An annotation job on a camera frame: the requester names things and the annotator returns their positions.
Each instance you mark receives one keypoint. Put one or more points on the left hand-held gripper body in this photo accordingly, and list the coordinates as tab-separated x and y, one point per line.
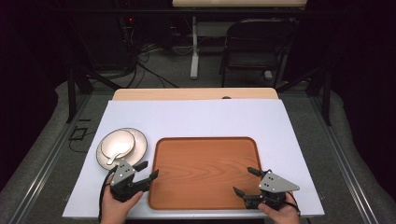
123	174

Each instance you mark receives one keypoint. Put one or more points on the desk with white legs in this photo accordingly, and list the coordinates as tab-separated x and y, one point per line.
194	46

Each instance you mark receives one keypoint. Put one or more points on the person's right hand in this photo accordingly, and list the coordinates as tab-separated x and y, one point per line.
281	214

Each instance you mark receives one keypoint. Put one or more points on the black folding chair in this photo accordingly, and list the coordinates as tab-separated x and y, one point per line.
258	34

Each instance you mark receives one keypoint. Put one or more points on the cream bowl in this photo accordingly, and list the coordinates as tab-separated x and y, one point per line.
118	141

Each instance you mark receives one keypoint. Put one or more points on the metal floor rail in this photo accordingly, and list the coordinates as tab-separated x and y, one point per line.
46	161
342	161

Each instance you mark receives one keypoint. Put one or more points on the person's left hand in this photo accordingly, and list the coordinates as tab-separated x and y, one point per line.
115	210

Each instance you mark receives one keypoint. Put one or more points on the cream dark-rimmed plate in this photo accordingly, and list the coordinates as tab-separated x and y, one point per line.
140	146

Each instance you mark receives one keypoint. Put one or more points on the white ceramic spoon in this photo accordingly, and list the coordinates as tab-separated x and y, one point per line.
111	160

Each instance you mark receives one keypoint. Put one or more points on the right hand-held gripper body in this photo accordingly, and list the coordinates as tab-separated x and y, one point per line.
275	184

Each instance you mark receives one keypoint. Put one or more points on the brown wooden tray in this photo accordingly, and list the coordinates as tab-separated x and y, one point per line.
202	171

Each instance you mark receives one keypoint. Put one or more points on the black metal stand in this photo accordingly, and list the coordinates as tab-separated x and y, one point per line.
326	99
72	93

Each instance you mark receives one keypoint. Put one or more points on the white table sheet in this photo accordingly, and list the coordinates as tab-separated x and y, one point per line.
202	118

